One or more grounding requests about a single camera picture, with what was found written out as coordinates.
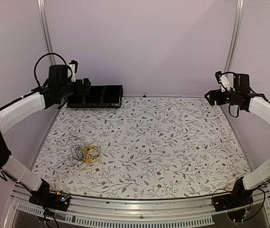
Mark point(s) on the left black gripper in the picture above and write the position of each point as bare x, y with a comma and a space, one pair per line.
80, 90

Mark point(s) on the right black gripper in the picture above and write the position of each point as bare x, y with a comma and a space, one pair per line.
213, 93

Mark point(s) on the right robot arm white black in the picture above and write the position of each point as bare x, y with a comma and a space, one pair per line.
236, 91

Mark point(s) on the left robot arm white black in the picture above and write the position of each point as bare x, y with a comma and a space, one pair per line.
60, 85

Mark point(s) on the black compartment storage bin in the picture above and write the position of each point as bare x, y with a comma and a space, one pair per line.
102, 96

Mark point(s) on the floral patterned table mat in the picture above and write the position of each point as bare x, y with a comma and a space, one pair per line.
149, 148

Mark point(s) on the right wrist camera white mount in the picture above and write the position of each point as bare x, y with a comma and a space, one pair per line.
223, 81

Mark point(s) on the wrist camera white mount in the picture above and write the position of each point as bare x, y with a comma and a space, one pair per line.
223, 81
72, 70

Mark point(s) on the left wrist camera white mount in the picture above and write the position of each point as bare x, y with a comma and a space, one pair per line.
72, 70

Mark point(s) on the right aluminium corner post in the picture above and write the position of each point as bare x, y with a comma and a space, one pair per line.
235, 34

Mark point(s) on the aluminium corner post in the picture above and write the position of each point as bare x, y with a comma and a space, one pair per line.
235, 34
44, 25

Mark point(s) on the left aluminium corner post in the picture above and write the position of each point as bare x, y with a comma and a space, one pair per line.
44, 25

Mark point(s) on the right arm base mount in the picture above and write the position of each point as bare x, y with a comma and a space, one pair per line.
240, 202

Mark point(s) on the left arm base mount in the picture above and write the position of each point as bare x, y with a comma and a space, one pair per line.
52, 200

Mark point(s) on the aluminium front rail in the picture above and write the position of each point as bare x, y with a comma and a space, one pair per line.
89, 212

